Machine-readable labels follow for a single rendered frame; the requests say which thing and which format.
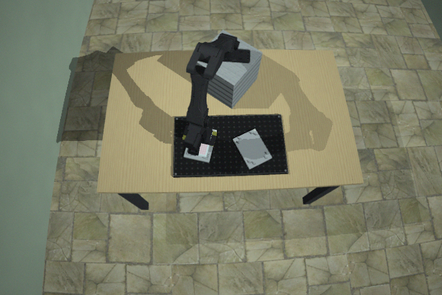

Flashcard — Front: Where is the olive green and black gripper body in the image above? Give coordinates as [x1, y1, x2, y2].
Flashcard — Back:
[184, 125, 216, 146]

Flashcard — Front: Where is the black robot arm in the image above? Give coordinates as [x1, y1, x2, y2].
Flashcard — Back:
[183, 33, 251, 156]

